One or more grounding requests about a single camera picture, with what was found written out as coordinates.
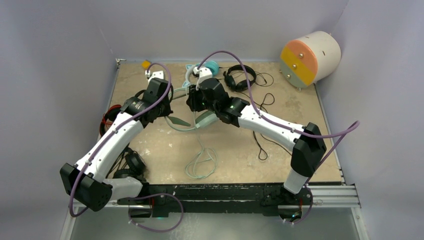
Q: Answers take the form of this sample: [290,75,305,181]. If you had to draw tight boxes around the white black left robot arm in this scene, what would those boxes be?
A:
[59,77,172,217]

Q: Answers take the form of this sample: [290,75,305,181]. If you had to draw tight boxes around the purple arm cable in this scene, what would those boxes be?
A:
[68,62,173,219]
[197,50,361,185]

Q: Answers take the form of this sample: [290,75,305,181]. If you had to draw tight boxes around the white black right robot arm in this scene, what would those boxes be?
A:
[186,78,327,204]

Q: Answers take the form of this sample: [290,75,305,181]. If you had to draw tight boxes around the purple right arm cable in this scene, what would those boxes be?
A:
[197,50,361,185]

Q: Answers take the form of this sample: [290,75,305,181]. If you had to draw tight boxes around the round pastel drawer box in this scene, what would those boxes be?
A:
[280,31,342,89]

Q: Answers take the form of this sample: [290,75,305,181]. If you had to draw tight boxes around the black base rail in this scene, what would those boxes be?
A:
[117,182,313,220]

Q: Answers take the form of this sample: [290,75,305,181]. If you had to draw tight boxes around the mint green headphones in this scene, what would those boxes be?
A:
[163,86,220,180]

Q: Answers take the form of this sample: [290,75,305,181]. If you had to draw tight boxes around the red headphones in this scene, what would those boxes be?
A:
[99,104,122,137]

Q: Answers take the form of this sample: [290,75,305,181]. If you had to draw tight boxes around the teal cat ear headphones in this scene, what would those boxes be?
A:
[182,60,220,88]

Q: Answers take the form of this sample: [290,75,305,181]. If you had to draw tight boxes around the small yellow block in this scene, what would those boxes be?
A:
[141,60,152,70]

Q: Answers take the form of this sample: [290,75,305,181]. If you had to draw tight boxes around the small black headphones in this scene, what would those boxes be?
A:
[222,63,294,162]

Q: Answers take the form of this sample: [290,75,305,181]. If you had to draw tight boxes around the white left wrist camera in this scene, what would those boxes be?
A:
[144,70,165,83]

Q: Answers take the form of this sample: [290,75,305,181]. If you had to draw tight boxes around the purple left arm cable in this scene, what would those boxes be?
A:
[68,62,173,219]

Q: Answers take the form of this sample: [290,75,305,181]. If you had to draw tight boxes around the black blue gaming headphones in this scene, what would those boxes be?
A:
[106,146,147,179]

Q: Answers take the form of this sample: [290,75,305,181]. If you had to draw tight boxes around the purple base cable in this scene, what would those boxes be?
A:
[128,193,185,233]

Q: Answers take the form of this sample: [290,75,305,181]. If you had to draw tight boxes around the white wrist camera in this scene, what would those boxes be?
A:
[144,70,165,83]
[193,66,213,90]

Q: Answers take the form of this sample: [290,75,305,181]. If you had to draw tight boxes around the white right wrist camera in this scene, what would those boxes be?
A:
[193,66,213,90]

